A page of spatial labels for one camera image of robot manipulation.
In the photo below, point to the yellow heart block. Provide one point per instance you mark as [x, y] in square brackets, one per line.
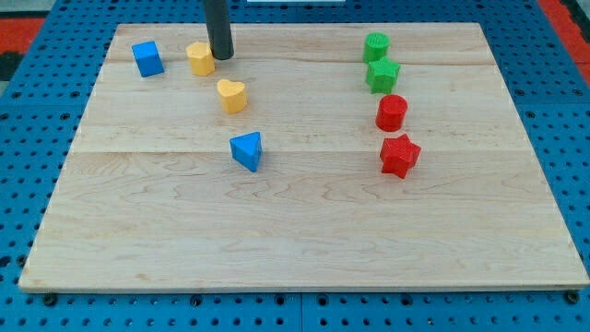
[232, 95]

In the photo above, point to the light wooden board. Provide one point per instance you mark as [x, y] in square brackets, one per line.
[150, 199]

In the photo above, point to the blue triangle block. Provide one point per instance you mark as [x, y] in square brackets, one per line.
[247, 150]

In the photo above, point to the red star block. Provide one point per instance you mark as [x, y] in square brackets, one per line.
[399, 155]

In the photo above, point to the red cylinder block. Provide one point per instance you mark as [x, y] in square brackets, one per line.
[391, 112]

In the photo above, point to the green star block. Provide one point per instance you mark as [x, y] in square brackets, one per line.
[382, 75]

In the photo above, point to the yellow pentagon block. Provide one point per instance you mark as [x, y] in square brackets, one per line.
[200, 58]

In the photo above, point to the green cylinder block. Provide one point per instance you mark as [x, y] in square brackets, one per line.
[375, 47]

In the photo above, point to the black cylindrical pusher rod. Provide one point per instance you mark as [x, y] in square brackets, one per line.
[217, 19]

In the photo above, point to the blue cube block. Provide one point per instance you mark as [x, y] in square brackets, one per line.
[147, 58]

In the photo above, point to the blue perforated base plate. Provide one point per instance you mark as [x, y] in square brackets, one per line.
[45, 98]

